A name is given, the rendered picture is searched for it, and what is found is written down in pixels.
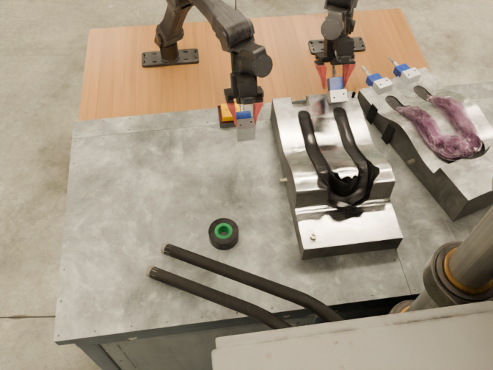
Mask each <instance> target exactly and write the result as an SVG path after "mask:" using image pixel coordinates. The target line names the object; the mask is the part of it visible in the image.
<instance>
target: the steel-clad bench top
mask: <svg viewBox="0 0 493 370"><path fill-rule="evenodd" d="M444 87H446V88H447V89H449V90H451V91H453V92H455V93H460V94H462V95H465V96H467V97H469V98H471V99H472V100H473V101H474V102H475V103H476V104H477V105H478V107H479V108H480V110H481V111H482V113H483V114H484V116H485V118H486V119H487V120H488V122H489V124H490V125H491V127H492V128H493V81H489V82H481V83H473V84H458V85H450V86H444ZM362 113H363V116H364V119H365V122H366V125H367V127H368V131H369V134H370V137H371V139H372V142H373V144H374V145H375V147H376V148H377V150H378V151H379V152H380V153H381V154H382V155H383V156H384V158H385V159H386V160H387V161H388V163H389V164H390V167H391V169H392V173H393V175H394V178H395V185H394V187H393V190H392V193H391V195H390V200H391V204H392V208H393V211H394V212H395V216H396V219H397V221H398V224H399V227H400V229H401V233H402V235H403V239H402V241H401V243H400V244H399V246H398V248H395V249H388V250H377V251H370V252H364V253H352V254H346V255H335V256H329V257H323V258H311V259H304V260H302V258H301V255H300V251H299V245H298V242H297V238H296V232H295V228H294V224H293V218H292V214H291V208H290V204H289V201H288V195H287V191H286V187H285V183H284V182H282V183H280V178H283V174H282V168H281V164H280V158H279V154H278V150H277V144H276V140H275V137H274V131H273V127H272V123H271V103H265V104H263V106H262V108H261V111H260V113H259V115H258V119H257V122H256V125H255V127H256V131H255V140H248V141H240V142H238V140H237V134H236V127H227V128H220V125H219V115H218V109H217V108H212V109H197V110H189V111H181V112H166V113H158V114H150V115H135V116H127V117H112V118H104V119H96V120H81V121H74V122H73V137H72V145H71V153H70V168H69V176H68V185H67V200H66V208H65V223H64V231H63V240H62V254H61V263H60V271H59V286H58V295H57V302H56V318H55V325H54V342H56V341H67V340H73V339H79V338H89V337H96V336H102V335H112V334H118V333H129V332H134V331H140V330H151V329H157V328H162V327H174V326H179V325H185V324H196V323H202V322H212V321H219V320H224V319H235V318H241V317H247V315H244V314H242V313H239V312H237V311H234V310H231V309H229V308H226V307H224V306H222V305H218V304H216V303H214V302H211V301H209V300H206V299H203V298H201V297H198V296H196V295H193V294H190V293H188V292H186V291H183V290H180V289H177V288H175V287H173V286H170V285H167V284H166V283H162V282H160V281H158V280H154V279H152V278H150V277H147V276H146V271H147V268H148V267H149V266H155V267H158V268H159V269H163V270H165V271H168V272H171V273H173V274H175V275H179V276H181V277H183V278H186V279H189V280H192V281H194V282H197V283H200V284H202V285H204V286H207V287H210V288H212V289H216V290H218V291H221V292H224V293H225V294H229V295H231V296H234V297H237V298H239V299H241V300H245V301H247V302H250V303H252V304H254V305H257V306H259V307H261V308H263V309H265V310H267V311H269V312H271V313H280V312H286V311H297V310H302V309H306V308H303V307H302V306H300V305H297V304H295V303H293V302H290V301H287V300H284V299H282V298H279V297H276V296H274V295H272V294H268V293H266V292H264V291H261V290H258V289H255V288H252V287H251V286H247V285H245V284H243V283H239V282H237V281H234V280H231V279H229V278H227V277H223V276H221V275H218V274H216V273H213V272H210V271H208V270H205V269H202V268H199V267H198V266H194V265H192V264H188V263H186V262H184V261H181V260H178V259H176V258H173V257H170V256H168V255H165V254H163V253H161V247H162V245H163V244H164V243H168V244H172V245H175V246H177V247H180V248H183V249H185V250H188V251H191V252H193V253H196V254H199V255H203V256H205V257H207V258H211V259H213V260H215V261H219V262H222V263H223V264H227V265H230V266H233V267H235V268H238V269H241V270H244V271H246V272H249V273H252V274H254V275H257V276H260V277H262V278H265V279H268V280H272V281H274V282H276V283H280V284H282V285H284V286H288V287H291V288H292V289H296V290H298V291H301V292H304V293H305V294H308V295H310V296H311V297H314V298H316V299H317V300H319V301H321V302H322V303H323V304H325V305H327V306H331V305H342V304H347V303H353V302H364V301H370V300H380V299H387V298H392V297H403V296H409V295H415V294H420V293H421V292H422V291H423V290H424V288H425V286H424V283H423V270H424V267H425V265H426V263H427V261H428V260H429V258H430V257H431V256H432V255H433V254H434V252H435V251H436V250H437V248H438V247H440V246H442V245H443V244H445V243H448V242H463V241H464V240H465V239H466V238H467V237H468V235H469V234H470V233H471V232H472V230H473V229H474V228H475V226H476V225H477V224H478V223H479V222H480V221H481V220H482V218H483V217H484V216H485V214H486V213H487V212H488V211H489V209H490V208H491V207H492V206H493V204H491V205H490V206H487V207H485V208H482V209H480V210H478V211H476V212H473V213H471V214H469V215H467V216H465V217H462V218H461V219H459V220H456V221H454V222H453V221H452V220H451V218H449V216H448V215H447V214H446V213H445V211H444V210H443V209H442V207H441V206H440V205H439V204H438V202H436V201H435V199H434V198H433V197H432V195H431V194H430V193H429V191H428V190H427V189H426V188H425V187H424V186H423V184H422V183H421V182H420V180H419V179H418V178H417V177H416V175H415V174H414V173H413V172H412V171H411V170H410V168H409V167H408V166H407V165H406V163H405V162H404V161H403V159H402V158H401V157H400V156H399V155H398V154H397V152H396V151H395V150H394V148H393V147H392V146H391V144H390V143H388V144H387V145H386V143H385V142H384V141H383V139H382V138H381V137H382V134H381V132H380V131H379V130H378V129H377V127H375V125H374V124H373V123H372V124H370V123H369V122H368V121H367V119H366V117H367V115H366V114H365V113H364V112H363V111H362ZM219 218H228V219H231V220H233V221H234V222H235V223H236V224H237V226H238V236H239V238H238V242H237V244H236V245H235V246H234V247H233V248H231V249H229V250H218V249H216V248H215V247H214V246H213V245H212V244H211V243H210V240H209V235H208V229H209V227H210V225H211V223H212V222H213V221H215V220H217V219H219Z"/></svg>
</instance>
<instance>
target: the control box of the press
mask: <svg viewBox="0 0 493 370"><path fill-rule="evenodd" d="M215 342H216V348H215V349H214V350H213V351H212V353H211V360H212V368H213V370H493V301H486V302H476V303H470V304H464V305H454V306H448V307H442V308H432V309H426V310H420V311H410V312H404V313H394V314H388V315H382V316H372V317H366V318H360V319H349V320H344V321H338V322H327V323H322V324H312V325H305V326H300V327H289V328H284V329H278V330H267V331H262V332H256V333H245V334H240V335H229V336H223V337H218V338H216V340H215Z"/></svg>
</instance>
